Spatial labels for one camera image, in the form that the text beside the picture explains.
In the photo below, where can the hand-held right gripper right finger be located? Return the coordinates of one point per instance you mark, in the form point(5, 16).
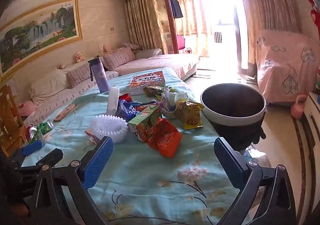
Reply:
point(227, 162)

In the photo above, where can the crushed green can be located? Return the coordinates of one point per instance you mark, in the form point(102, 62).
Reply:
point(46, 126)

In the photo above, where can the white cushion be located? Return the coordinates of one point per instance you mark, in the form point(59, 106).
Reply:
point(48, 86)

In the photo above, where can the turquoise floral tablecloth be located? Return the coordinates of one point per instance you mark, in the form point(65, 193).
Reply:
point(150, 185)

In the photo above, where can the yellow snack packet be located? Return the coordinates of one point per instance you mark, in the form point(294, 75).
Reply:
point(187, 114)

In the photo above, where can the striped bolster cushion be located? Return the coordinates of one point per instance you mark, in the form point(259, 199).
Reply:
point(130, 46)

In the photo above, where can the large pink plush toy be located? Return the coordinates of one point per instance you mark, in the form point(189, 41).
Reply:
point(27, 107)

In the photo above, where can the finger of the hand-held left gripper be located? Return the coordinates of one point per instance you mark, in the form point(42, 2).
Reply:
point(51, 156)
point(31, 147)

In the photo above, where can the red white small wrapper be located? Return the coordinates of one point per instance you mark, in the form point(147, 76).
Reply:
point(91, 137)

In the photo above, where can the wooden sliding door frame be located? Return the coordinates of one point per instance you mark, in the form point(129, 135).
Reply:
point(172, 27)

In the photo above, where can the small striped cushion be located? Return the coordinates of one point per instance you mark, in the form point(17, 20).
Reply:
point(78, 76)

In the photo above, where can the crushed red can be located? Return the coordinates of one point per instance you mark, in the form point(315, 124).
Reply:
point(30, 132)

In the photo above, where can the pink heart-print furniture cover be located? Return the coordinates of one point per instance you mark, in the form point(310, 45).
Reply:
point(282, 64)

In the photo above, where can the green juice carton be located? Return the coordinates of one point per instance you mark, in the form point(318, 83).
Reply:
point(142, 121)

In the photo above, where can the red snack packet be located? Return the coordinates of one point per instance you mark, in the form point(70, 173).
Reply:
point(125, 96)

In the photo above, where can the sheer balcony curtain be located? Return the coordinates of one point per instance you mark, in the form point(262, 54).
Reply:
point(192, 14)

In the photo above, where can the beige patterned curtain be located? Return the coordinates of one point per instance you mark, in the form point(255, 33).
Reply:
point(142, 19)

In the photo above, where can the white cabinet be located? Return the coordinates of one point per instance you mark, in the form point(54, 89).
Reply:
point(312, 124)

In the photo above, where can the large striped cushion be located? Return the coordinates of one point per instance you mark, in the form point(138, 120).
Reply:
point(118, 58)

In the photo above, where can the red patterned decoration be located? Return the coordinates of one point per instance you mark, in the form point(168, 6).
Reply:
point(313, 12)

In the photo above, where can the small pink plush toy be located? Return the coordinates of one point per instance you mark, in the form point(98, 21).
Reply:
point(60, 66)
point(107, 48)

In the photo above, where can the pink cloth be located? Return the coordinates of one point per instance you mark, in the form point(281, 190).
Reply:
point(180, 42)

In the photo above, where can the blue candy wrapper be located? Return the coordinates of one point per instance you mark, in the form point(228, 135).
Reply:
point(126, 111)

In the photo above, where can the long beige curtain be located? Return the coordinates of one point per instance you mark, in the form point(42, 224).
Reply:
point(270, 9)

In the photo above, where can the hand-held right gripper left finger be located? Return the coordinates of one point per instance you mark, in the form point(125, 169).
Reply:
point(97, 162)

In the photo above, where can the dark hanging garment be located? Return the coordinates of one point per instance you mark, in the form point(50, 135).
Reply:
point(176, 7)

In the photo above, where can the white pink plush toy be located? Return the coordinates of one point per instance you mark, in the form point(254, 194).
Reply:
point(78, 56)

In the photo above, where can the wooden chair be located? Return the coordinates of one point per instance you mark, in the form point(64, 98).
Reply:
point(10, 119)

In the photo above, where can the orange snack packet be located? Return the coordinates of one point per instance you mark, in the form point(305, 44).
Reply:
point(165, 139)

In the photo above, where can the purple water bottle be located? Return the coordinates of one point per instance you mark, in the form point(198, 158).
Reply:
point(101, 77)

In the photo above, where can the green snack packet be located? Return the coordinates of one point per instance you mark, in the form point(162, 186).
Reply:
point(153, 91)

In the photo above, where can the white rectangular box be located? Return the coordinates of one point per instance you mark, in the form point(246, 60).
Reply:
point(113, 101)

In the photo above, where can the pink toy kettle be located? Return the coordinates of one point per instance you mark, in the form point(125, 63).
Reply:
point(298, 108)

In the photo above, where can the crumpled white plastic bag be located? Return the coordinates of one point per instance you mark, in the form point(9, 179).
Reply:
point(170, 99)

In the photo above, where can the framed landscape painting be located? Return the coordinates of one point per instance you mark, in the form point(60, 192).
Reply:
point(37, 32)

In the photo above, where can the white fluted plastic tray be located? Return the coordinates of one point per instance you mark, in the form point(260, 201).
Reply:
point(107, 127)

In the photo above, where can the pink corner sofa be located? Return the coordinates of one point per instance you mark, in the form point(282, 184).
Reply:
point(160, 63)

